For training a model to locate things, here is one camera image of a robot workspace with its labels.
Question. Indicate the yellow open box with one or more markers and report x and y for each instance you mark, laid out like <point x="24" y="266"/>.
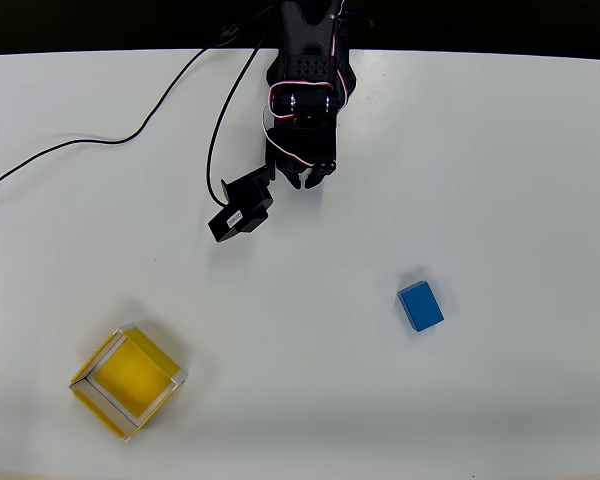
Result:
<point x="130" y="377"/>

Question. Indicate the blue block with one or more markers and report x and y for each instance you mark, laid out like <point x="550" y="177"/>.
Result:
<point x="420" y="306"/>

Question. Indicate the black webcam with white label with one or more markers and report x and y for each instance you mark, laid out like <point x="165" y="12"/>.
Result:
<point x="245" y="205"/>

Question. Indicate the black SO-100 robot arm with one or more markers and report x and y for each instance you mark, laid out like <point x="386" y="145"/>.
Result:
<point x="310" y="50"/>

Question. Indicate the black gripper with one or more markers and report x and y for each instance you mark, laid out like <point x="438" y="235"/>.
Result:
<point x="300" y="161"/>

